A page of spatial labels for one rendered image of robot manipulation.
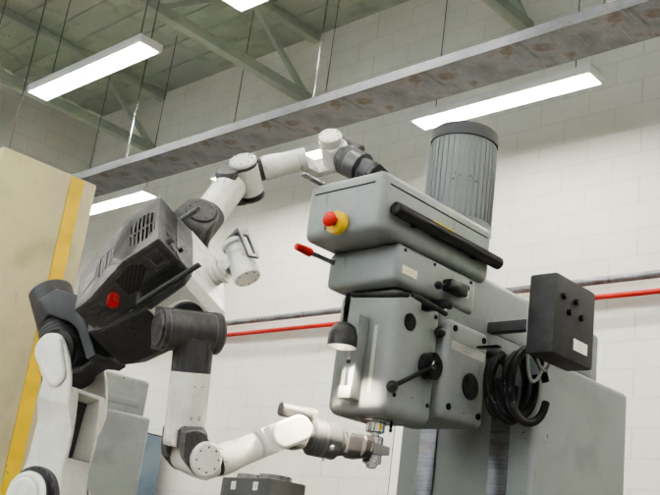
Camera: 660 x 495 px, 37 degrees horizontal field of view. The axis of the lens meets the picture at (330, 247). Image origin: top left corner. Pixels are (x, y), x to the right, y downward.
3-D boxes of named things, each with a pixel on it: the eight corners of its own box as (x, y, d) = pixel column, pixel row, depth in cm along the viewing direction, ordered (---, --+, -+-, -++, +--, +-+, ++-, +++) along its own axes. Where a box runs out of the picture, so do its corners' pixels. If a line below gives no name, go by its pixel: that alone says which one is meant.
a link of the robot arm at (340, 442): (377, 427, 240) (334, 417, 235) (372, 467, 237) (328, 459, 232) (352, 430, 251) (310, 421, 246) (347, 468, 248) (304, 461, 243)
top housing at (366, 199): (377, 227, 237) (385, 165, 242) (301, 242, 255) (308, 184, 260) (489, 284, 269) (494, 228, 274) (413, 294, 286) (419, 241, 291)
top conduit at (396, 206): (399, 213, 238) (401, 199, 239) (386, 215, 241) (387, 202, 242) (503, 269, 268) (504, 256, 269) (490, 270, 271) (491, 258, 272)
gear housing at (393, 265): (396, 279, 241) (400, 241, 244) (324, 289, 257) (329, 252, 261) (475, 315, 263) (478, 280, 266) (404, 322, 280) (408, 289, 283)
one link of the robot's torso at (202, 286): (47, 324, 223) (175, 244, 216) (63, 247, 252) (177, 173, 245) (131, 405, 237) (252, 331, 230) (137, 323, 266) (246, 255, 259)
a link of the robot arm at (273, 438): (317, 436, 233) (270, 455, 225) (300, 443, 240) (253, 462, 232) (306, 410, 234) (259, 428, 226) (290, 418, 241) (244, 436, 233)
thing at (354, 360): (349, 397, 238) (359, 313, 245) (337, 398, 241) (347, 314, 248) (359, 401, 241) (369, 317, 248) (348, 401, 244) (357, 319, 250)
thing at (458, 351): (440, 415, 247) (450, 315, 255) (367, 416, 263) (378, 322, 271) (484, 430, 259) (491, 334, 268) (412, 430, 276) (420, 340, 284)
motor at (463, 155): (464, 218, 269) (472, 113, 279) (406, 229, 282) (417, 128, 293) (504, 242, 282) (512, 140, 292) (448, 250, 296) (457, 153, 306)
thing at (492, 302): (445, 331, 254) (452, 257, 261) (378, 337, 270) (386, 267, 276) (598, 397, 308) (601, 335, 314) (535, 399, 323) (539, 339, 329)
